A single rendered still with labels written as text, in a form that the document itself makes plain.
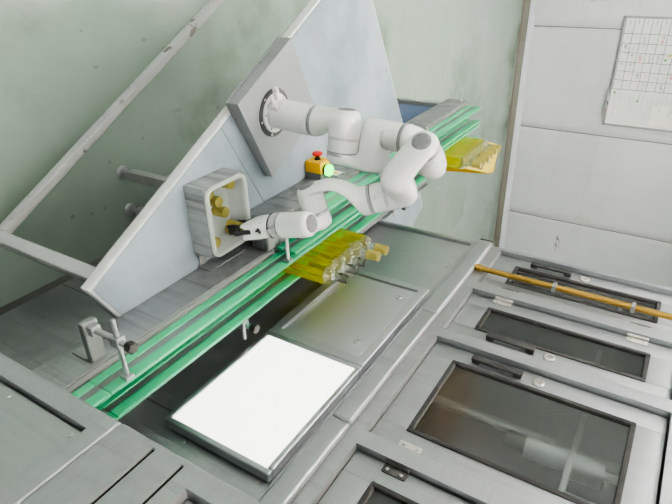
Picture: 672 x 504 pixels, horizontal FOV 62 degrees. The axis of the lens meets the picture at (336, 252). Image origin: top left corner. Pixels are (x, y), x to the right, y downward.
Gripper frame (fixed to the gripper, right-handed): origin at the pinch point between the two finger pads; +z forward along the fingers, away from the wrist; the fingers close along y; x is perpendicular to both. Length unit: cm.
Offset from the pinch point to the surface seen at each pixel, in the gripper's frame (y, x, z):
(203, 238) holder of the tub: -10.2, 0.4, 4.6
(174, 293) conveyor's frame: -23.8, -11.2, 7.9
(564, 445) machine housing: -1, -60, -89
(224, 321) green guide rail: -17.2, -23.2, -1.2
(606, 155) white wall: 613, -137, -5
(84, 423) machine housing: -78, -7, -33
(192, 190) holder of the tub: -10.8, 15.3, 2.0
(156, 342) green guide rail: -40.8, -16.5, -1.9
